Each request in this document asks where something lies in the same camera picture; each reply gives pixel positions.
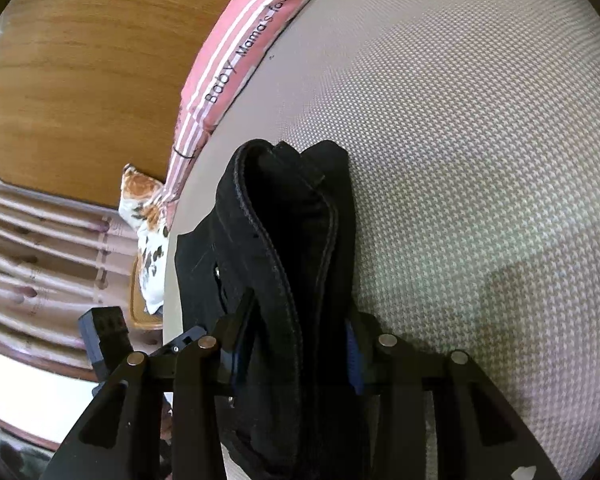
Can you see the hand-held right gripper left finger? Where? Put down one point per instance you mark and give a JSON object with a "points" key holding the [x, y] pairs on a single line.
{"points": [[235, 362]]}

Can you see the grey woven mattress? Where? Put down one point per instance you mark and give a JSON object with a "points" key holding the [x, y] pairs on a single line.
{"points": [[455, 160]]}

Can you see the floral pillow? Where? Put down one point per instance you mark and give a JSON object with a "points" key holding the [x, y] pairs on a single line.
{"points": [[147, 230]]}

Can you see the brown wooden headboard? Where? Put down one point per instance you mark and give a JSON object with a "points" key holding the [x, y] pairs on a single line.
{"points": [[80, 80]]}

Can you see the dark patterned rug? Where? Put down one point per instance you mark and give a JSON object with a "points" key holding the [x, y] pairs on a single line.
{"points": [[15, 455]]}

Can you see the pink striped quilt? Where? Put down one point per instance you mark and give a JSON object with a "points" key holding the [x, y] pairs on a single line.
{"points": [[235, 40]]}

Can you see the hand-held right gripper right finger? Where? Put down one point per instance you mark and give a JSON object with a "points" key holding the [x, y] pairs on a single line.
{"points": [[353, 360]]}

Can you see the black pants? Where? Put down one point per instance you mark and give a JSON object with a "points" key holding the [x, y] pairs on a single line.
{"points": [[290, 260]]}

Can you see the light wooden stool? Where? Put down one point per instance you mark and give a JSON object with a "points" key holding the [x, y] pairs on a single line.
{"points": [[140, 317]]}

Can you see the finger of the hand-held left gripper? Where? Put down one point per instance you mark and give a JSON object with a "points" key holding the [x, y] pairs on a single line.
{"points": [[182, 340]]}

